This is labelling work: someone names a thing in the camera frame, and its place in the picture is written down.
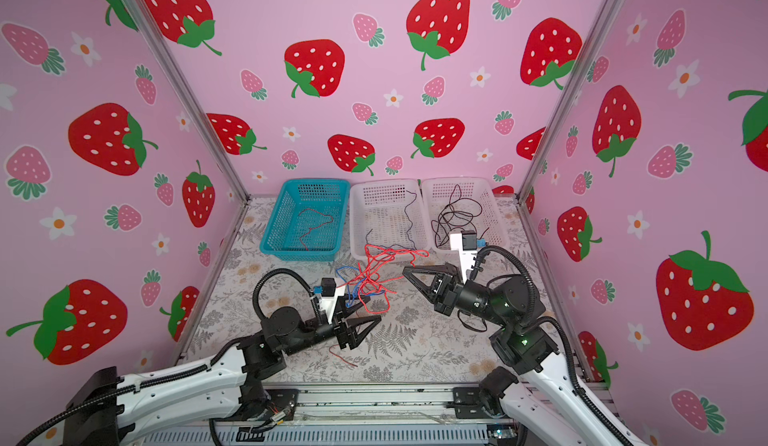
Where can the white middle plastic basket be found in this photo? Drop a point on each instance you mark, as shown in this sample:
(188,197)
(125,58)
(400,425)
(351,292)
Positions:
(389,213)

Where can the white right plastic basket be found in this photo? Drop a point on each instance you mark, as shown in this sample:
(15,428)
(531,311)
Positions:
(461,204)

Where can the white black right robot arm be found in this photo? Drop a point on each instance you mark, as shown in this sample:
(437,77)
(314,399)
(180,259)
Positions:
(537,384)

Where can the aluminium corner post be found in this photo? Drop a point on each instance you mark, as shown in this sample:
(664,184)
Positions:
(158,46)
(601,26)

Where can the aluminium right corner post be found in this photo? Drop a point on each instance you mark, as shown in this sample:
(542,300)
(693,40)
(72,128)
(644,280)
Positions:
(601,26)

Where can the white plastic basket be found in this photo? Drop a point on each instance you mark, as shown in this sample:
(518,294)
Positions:
(461,204)
(389,213)

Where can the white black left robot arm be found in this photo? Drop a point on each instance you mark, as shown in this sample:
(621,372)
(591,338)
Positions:
(110,409)

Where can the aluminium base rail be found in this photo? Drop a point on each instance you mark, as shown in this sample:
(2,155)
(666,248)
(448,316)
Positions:
(387,414)

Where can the teal plastic basket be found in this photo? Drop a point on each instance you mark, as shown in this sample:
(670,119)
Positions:
(307,220)

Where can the aluminium left corner post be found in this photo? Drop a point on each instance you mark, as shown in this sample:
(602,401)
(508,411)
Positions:
(158,46)

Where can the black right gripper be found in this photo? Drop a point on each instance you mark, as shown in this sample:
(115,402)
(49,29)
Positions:
(445,293)

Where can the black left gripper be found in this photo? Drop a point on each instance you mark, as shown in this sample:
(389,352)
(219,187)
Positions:
(345,335)

